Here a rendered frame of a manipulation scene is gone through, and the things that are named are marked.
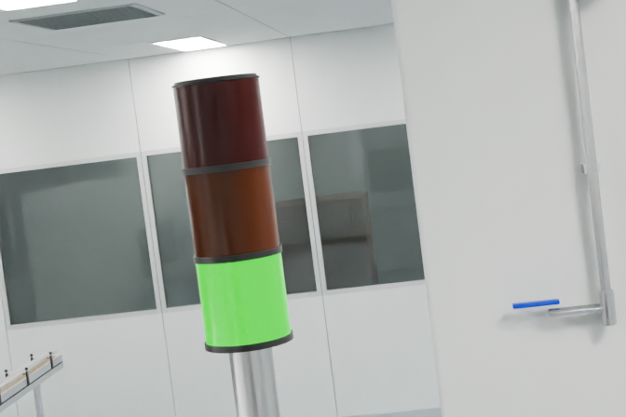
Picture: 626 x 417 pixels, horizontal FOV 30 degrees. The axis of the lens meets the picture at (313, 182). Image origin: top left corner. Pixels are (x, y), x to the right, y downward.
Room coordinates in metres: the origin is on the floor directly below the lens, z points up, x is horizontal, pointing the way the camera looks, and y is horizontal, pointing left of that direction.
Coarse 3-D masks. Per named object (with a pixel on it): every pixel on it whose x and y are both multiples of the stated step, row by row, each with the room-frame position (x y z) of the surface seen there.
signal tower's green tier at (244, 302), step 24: (216, 264) 0.64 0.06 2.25; (240, 264) 0.64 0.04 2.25; (264, 264) 0.64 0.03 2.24; (216, 288) 0.64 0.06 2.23; (240, 288) 0.64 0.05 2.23; (264, 288) 0.64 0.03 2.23; (216, 312) 0.64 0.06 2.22; (240, 312) 0.64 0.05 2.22; (264, 312) 0.64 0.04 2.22; (288, 312) 0.66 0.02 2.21; (216, 336) 0.64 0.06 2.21; (240, 336) 0.64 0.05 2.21; (264, 336) 0.64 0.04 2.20
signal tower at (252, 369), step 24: (192, 168) 0.64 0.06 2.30; (216, 168) 0.64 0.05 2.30; (240, 168) 0.64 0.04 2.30; (288, 336) 0.65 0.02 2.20; (240, 360) 0.65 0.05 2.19; (264, 360) 0.65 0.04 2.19; (240, 384) 0.65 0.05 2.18; (264, 384) 0.65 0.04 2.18; (240, 408) 0.65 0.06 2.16; (264, 408) 0.65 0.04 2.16
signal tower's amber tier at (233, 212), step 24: (264, 168) 0.65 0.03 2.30; (192, 192) 0.65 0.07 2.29; (216, 192) 0.64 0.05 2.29; (240, 192) 0.64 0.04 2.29; (264, 192) 0.65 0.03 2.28; (192, 216) 0.65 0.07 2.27; (216, 216) 0.64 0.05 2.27; (240, 216) 0.64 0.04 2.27; (264, 216) 0.65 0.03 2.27; (216, 240) 0.64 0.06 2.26; (240, 240) 0.64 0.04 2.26; (264, 240) 0.64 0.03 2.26
